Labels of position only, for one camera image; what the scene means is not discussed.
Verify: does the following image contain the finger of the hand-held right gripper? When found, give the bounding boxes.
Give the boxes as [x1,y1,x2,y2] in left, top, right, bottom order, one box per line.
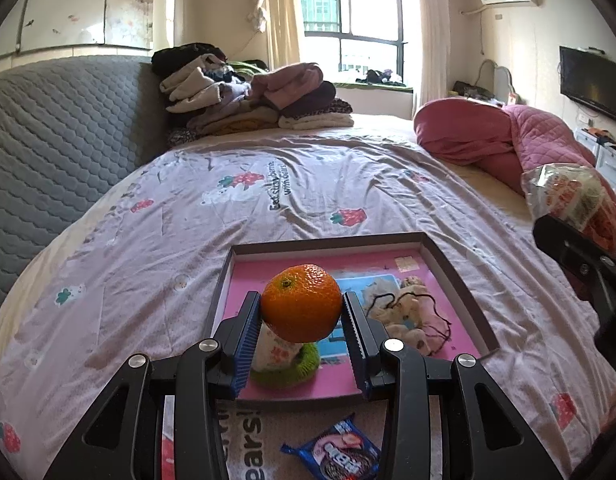
[532,214,616,327]

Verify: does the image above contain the grey box lid pink inside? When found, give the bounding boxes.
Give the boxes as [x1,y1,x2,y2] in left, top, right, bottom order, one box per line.
[206,231,500,402]

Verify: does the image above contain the black flat television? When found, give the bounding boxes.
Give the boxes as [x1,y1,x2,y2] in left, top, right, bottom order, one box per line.
[559,46,616,123]

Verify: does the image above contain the floral wall panel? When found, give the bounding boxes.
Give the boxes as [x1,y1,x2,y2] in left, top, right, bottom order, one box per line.
[15,0,156,56]

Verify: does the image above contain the grey quilted headboard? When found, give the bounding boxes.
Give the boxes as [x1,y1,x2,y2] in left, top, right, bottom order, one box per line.
[0,55,171,333]

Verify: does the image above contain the blue cookie packet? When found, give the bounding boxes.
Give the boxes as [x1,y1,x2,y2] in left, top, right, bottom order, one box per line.
[280,412,381,480]

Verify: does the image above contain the pink quilt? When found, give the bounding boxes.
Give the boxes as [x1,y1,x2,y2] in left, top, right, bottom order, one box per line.
[413,99,616,241]

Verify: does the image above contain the strawberry print bed sheet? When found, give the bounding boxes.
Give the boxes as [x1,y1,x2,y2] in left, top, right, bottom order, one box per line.
[0,115,616,480]

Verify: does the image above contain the green knitted ring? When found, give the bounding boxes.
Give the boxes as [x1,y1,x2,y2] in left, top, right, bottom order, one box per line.
[250,342,321,389]

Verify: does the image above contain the white drawer cabinet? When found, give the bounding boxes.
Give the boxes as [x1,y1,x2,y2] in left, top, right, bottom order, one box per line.
[574,127,616,183]

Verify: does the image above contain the pile of folded clothes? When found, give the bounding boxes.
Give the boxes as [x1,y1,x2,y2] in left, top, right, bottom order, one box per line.
[151,44,356,148]

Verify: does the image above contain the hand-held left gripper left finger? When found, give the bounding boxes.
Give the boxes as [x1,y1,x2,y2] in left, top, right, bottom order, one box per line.
[43,290,263,480]

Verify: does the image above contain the cream curtain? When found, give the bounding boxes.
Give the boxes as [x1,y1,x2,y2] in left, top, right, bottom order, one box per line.
[260,0,301,68]
[413,0,456,116]

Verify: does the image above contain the window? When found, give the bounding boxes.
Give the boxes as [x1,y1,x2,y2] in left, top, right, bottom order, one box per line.
[293,0,419,88]

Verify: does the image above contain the black bag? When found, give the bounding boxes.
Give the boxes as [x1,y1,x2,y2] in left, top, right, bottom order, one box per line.
[453,81,493,98]

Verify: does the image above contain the crinkly printed plastic packet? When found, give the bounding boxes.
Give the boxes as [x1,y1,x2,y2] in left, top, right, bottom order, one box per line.
[520,162,616,256]

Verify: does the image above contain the cream plush toy black cord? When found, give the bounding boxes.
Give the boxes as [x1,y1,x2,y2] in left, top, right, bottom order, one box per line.
[363,282,456,358]

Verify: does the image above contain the white snack packet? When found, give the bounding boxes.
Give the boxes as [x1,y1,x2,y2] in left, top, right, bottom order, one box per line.
[252,322,305,373]

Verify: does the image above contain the dark clothes on windowsill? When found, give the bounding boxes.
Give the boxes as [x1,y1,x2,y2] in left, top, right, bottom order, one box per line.
[355,69,406,86]

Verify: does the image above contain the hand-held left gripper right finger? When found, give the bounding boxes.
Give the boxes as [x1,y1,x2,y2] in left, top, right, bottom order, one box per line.
[342,291,563,480]

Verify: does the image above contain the orange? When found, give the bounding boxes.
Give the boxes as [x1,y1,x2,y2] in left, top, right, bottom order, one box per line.
[260,263,343,343]

